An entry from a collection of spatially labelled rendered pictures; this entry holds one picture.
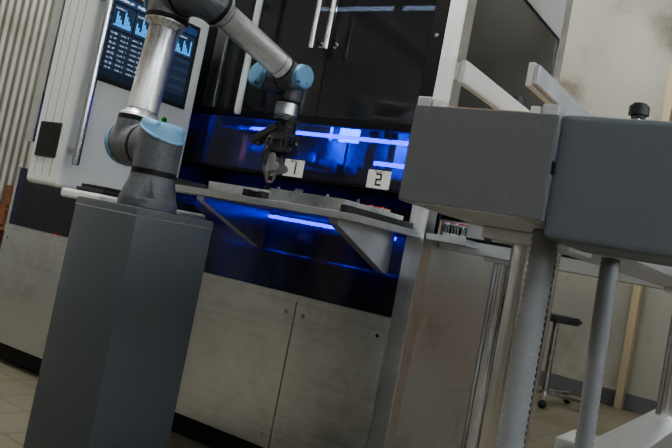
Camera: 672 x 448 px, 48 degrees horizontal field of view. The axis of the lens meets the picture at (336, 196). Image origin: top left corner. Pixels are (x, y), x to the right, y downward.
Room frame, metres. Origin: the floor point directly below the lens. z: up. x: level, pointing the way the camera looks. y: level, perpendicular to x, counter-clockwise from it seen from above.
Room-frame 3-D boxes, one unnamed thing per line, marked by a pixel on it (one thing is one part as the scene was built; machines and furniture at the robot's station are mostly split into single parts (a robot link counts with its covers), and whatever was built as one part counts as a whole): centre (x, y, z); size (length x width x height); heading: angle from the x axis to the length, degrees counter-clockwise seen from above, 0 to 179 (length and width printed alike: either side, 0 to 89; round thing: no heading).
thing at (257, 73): (2.29, 0.27, 1.26); 0.11 x 0.11 x 0.08; 44
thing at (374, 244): (2.20, -0.10, 0.79); 0.34 x 0.03 x 0.13; 147
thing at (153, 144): (1.93, 0.48, 0.96); 0.13 x 0.12 x 0.14; 44
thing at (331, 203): (2.21, -0.01, 0.90); 0.34 x 0.26 x 0.04; 147
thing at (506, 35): (2.70, -0.55, 1.50); 0.85 x 0.01 x 0.59; 147
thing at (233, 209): (2.47, 0.32, 0.79); 0.34 x 0.03 x 0.13; 147
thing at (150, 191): (1.93, 0.47, 0.84); 0.15 x 0.15 x 0.10
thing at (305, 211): (2.34, 0.11, 0.87); 0.70 x 0.48 x 0.02; 57
